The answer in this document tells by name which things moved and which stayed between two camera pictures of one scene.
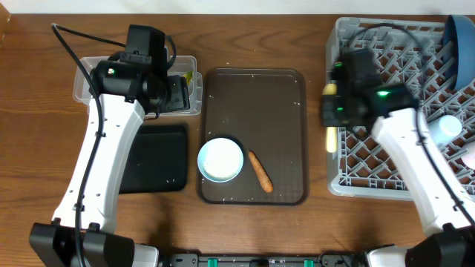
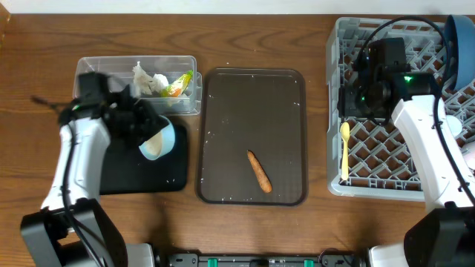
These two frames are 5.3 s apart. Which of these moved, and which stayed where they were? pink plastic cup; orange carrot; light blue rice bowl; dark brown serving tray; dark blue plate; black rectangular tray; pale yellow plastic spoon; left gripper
Moved: light blue rice bowl; pale yellow plastic spoon; left gripper
Stayed: dark brown serving tray; orange carrot; black rectangular tray; pink plastic cup; dark blue plate
